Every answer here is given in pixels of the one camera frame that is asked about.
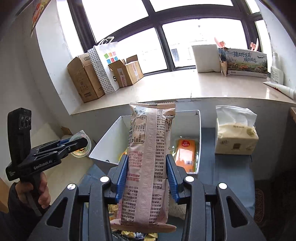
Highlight white square box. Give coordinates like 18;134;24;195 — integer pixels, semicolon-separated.
192;45;221;73

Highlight small open cardboard box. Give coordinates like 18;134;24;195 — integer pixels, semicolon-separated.
108;55;144;88

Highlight yellow black snack wrappers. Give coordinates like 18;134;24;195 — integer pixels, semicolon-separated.
108;204;158;241

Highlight clear jelly cup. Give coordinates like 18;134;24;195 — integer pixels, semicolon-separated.
69;130;92;158

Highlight white plastic bottle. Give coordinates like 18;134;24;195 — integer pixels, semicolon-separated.
270;52;284;85

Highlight large brown cardboard box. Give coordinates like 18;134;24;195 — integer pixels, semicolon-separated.
67;53;105;103

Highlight woven round chair seat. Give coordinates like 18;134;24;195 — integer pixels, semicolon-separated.
254;188;264;223

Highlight white tube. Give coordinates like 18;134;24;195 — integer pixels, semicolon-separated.
264;81;295;100

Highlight illustrated mushroom gift box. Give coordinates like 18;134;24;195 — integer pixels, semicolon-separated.
218;48;268;78

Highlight orange snack packet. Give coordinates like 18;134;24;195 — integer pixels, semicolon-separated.
175;139;196;173

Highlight yellow snack packet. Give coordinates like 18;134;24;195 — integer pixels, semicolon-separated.
118;148;129;163

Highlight white dotted paper bag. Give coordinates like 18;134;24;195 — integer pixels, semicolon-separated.
87;36;119;94

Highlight pink long snack package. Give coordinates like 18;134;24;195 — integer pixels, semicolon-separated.
110;102;176;233

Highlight white cardboard storage box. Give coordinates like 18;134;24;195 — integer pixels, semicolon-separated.
89;110;201;175

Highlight beige tissue pack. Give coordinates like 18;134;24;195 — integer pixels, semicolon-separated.
215;105;259;155

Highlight person's left hand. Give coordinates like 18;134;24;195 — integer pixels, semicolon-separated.
15;172;51;209

